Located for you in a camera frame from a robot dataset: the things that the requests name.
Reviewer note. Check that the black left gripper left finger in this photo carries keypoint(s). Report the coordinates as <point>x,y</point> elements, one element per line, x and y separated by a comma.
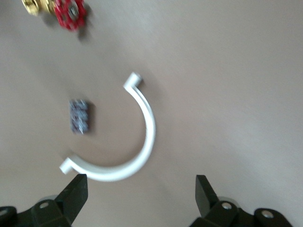
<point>71,201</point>

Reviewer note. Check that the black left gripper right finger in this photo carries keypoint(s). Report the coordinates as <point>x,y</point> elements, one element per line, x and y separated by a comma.
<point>206,201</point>

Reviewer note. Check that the black terminal block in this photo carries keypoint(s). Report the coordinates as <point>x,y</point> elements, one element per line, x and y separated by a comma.
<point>79,117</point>

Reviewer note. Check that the brass valve red handwheel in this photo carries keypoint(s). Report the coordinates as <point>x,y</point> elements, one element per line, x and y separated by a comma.
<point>68,14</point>

